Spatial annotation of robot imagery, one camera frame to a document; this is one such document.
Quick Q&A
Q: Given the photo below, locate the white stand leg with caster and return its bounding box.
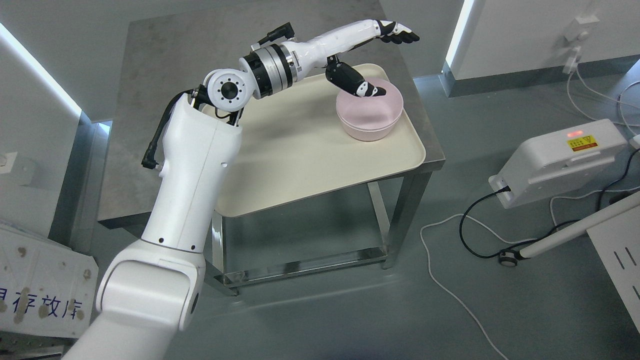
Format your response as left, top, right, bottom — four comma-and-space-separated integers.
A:
498, 192, 640, 267

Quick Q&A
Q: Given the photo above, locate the stainless steel table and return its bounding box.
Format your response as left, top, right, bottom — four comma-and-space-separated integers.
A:
98, 0, 445, 297

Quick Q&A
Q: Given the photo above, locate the white perforated panel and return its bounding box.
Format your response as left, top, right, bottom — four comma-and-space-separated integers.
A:
587, 206, 640, 329

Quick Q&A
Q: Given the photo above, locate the black power cable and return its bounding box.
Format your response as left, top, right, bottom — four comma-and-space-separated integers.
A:
458, 150, 640, 260

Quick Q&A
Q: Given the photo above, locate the wall socket with plug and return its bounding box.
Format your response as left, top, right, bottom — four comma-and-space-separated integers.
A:
562, 14, 600, 75

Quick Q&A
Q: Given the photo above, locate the cream plastic tray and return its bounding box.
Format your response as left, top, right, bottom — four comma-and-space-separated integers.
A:
215, 75, 426, 218

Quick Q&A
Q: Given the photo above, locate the white floor cable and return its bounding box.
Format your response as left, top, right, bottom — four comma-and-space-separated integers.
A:
419, 185, 640, 360

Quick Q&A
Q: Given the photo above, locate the pink bowl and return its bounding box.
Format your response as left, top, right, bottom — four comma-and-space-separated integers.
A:
338, 114, 400, 142
336, 76, 404, 131

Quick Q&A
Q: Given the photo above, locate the white power unit box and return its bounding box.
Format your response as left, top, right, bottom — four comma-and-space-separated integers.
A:
487, 119, 628, 209

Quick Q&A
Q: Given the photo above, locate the white sign with blue characters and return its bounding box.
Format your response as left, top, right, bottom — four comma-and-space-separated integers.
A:
0, 221, 99, 338

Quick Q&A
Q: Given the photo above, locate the white humanoid robot arm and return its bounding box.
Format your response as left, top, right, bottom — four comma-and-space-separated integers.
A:
62, 39, 335, 360

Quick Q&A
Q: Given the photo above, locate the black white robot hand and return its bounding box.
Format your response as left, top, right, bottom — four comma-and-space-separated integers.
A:
308, 19, 420, 98

